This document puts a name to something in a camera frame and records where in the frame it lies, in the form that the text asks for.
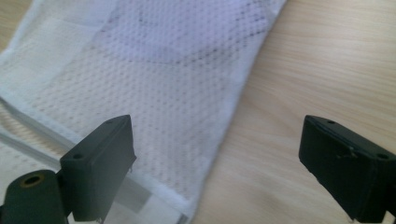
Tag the white mesh laundry bag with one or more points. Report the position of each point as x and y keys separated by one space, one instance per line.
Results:
x=149 y=77

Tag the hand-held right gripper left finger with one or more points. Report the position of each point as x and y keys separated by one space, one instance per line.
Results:
x=99 y=168

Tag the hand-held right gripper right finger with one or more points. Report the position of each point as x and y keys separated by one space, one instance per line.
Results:
x=348 y=174

